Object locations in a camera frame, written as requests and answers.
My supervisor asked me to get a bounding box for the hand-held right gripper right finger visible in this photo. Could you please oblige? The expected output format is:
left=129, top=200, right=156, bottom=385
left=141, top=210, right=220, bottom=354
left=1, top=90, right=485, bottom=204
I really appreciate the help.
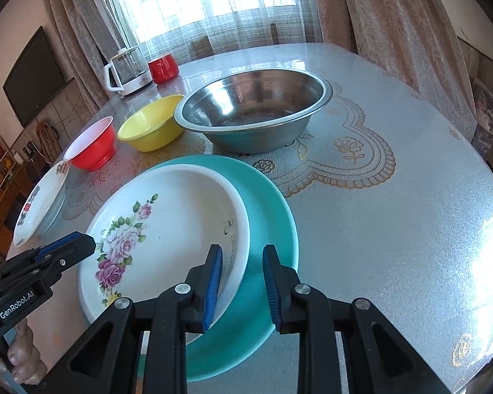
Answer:
left=262, top=244, right=453, bottom=394

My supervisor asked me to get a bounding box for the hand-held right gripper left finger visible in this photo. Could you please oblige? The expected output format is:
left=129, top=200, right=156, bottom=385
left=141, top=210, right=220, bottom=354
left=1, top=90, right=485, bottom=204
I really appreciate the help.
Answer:
left=33, top=244, right=224, bottom=394

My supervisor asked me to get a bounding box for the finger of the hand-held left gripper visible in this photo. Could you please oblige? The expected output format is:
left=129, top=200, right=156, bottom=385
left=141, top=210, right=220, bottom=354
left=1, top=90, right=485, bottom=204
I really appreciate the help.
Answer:
left=0, top=232, right=89, bottom=285
left=0, top=235, right=96, bottom=294

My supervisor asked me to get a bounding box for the teal plate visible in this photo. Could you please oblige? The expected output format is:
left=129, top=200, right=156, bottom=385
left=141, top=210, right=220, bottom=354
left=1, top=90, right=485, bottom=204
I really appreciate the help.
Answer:
left=142, top=155, right=300, bottom=382

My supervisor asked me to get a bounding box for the large white floral plate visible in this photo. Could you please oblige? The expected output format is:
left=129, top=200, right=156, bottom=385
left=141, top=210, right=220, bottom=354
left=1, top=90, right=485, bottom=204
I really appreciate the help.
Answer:
left=77, top=164, right=251, bottom=345

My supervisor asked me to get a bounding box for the red plastic bowl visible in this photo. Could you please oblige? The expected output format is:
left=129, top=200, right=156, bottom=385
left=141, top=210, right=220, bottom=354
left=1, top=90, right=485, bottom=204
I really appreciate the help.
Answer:
left=63, top=116, right=116, bottom=172

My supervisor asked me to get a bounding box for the yellow plastic bowl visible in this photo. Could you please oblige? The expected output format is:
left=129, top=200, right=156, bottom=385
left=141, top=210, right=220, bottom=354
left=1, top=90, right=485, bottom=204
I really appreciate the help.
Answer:
left=117, top=94, right=185, bottom=152

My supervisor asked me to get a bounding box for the stainless steel basin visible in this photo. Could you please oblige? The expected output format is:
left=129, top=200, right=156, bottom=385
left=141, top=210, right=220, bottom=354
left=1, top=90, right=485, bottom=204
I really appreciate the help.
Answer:
left=174, top=68, right=333, bottom=153

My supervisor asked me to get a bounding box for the person's left hand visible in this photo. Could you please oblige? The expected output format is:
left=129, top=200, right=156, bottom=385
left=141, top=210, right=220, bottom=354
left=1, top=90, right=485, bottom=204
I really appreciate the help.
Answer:
left=6, top=319, right=47, bottom=385

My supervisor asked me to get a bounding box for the small white floral plate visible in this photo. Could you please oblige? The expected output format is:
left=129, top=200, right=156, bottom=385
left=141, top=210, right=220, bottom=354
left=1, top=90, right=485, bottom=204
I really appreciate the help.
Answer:
left=13, top=160, right=71, bottom=249

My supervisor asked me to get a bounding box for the wooden cabinet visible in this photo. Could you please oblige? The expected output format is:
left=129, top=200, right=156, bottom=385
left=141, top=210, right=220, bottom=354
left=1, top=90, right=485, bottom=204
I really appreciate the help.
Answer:
left=0, top=131, right=37, bottom=251

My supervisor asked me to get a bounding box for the lace patterned tablecloth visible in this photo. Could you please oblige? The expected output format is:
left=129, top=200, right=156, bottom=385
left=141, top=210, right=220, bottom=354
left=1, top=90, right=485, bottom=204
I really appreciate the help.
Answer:
left=6, top=43, right=493, bottom=394

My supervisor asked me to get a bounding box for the white glass kettle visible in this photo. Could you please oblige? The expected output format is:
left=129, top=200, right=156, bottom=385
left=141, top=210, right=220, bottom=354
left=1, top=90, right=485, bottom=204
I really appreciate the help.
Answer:
left=104, top=46, right=154, bottom=97

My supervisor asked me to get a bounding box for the red mug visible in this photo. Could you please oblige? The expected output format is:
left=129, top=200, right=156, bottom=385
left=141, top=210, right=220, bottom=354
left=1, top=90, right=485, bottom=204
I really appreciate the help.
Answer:
left=148, top=53, right=178, bottom=85

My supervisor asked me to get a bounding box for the beige patterned curtain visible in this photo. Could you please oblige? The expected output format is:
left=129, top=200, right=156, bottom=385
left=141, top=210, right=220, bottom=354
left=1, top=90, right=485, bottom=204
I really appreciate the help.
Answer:
left=308, top=0, right=477, bottom=142
left=39, top=0, right=122, bottom=107

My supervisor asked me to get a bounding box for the wooden chair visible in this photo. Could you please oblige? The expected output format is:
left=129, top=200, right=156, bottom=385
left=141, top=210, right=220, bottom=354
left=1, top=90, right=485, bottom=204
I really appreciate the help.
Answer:
left=189, top=22, right=281, bottom=60

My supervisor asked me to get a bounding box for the white sheer curtain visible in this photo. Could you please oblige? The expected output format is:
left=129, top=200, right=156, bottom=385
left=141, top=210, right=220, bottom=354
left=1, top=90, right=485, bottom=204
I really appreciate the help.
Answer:
left=101, top=0, right=325, bottom=64

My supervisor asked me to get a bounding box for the printed cloth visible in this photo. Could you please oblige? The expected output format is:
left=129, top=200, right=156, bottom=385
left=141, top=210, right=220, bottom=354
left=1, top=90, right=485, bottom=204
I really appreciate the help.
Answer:
left=472, top=78, right=493, bottom=161

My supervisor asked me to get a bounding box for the wall television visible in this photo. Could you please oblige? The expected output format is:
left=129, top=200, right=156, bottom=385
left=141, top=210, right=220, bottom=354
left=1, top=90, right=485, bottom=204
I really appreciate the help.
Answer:
left=3, top=26, right=66, bottom=128

